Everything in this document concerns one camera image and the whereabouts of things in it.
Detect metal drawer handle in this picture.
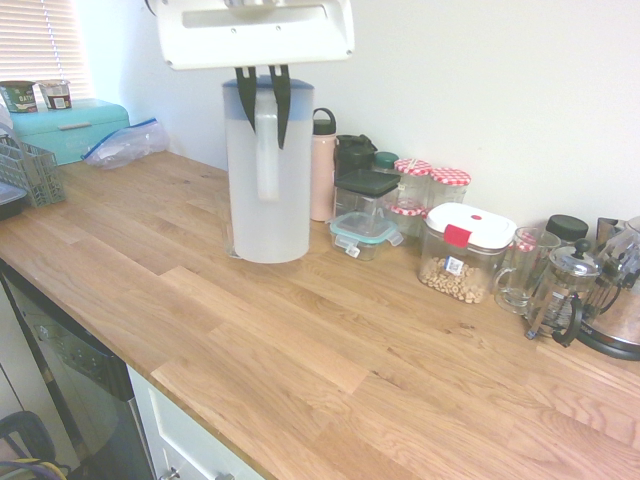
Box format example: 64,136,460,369
163,464,236,480

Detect white plastic pitcher blue lid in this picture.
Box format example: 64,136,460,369
221,77,316,265

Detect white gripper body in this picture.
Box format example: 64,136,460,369
155,0,356,71

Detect clear plastic zip bag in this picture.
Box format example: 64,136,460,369
80,117,172,172

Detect green oats cup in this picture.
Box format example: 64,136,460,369
0,79,38,114

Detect window blinds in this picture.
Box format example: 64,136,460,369
0,0,96,101

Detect dark cable bundle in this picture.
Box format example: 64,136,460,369
0,410,72,480

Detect clear container black lid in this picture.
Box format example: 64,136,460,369
333,168,403,222

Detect glass container teal lid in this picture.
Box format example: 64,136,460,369
328,211,405,262

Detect black dishwasher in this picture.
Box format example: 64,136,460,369
0,259,157,480

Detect glass jar red checked lid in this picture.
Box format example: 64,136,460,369
388,199,429,241
512,234,542,274
428,167,473,211
393,157,433,206

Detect cereal container white lid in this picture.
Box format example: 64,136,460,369
418,202,518,305

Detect teal bread box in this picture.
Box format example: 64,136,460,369
9,98,123,167

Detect black shaker bottle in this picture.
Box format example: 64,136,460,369
333,133,378,179

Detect clear glass mug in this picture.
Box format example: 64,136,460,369
493,226,563,315

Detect jar with black lid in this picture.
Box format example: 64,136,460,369
544,213,591,250

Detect pink water bottle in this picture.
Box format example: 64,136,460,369
309,107,339,223

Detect white cabinet drawer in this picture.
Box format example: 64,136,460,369
126,363,274,480

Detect black tray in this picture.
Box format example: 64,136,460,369
0,182,27,222

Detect glass French press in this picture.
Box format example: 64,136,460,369
523,238,602,349

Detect green lid jar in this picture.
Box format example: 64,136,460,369
372,151,401,176

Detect grey cutlery basket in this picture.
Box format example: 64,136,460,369
0,133,68,209

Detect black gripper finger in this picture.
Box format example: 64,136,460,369
267,64,291,151
234,66,259,135

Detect steel electric kettle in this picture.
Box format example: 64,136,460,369
574,215,640,362

